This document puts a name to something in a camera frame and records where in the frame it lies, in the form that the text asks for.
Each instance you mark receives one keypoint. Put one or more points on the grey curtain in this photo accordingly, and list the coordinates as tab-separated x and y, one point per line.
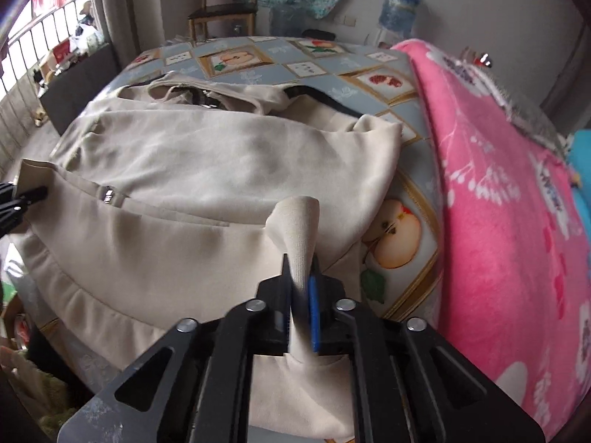
117	9

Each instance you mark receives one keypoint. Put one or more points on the blue water jug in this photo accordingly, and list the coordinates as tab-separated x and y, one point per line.
399	7
291	21

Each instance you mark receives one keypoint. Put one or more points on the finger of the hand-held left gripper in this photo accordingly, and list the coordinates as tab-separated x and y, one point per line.
27	194
9	219

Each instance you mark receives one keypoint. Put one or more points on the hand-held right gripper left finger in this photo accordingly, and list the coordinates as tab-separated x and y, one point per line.
272	295

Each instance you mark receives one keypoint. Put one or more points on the cream jacket with black trim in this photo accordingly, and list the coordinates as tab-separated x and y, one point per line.
184	170

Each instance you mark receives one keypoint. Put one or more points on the fuzzy green white sweater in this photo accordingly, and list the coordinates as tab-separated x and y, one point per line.
27	387

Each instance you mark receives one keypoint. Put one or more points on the red box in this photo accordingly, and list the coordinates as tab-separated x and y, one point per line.
62	50

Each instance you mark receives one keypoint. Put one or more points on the pink floral blanket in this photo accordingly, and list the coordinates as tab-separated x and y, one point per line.
498	240

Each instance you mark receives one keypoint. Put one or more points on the grey cabinet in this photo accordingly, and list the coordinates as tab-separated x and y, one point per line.
78	87

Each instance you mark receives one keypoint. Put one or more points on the cyan pillow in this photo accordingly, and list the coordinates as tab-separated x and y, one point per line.
581	157

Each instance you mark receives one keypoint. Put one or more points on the wooden chair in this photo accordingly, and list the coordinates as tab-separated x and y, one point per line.
226	9

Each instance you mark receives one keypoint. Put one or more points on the white wall socket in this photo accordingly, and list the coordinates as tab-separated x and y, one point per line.
351	20

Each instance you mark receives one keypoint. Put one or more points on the grey lace cloth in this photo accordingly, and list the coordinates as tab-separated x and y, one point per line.
531	110

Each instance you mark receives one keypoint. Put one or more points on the white plastic bag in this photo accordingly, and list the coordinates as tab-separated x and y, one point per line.
87	37

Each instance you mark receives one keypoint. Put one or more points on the metal window railing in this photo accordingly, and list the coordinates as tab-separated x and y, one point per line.
27	60

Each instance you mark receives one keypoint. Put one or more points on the fruit print tablecloth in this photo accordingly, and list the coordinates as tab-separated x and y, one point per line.
277	71

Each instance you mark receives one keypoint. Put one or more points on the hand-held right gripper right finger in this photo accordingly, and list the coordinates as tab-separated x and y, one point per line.
315	314

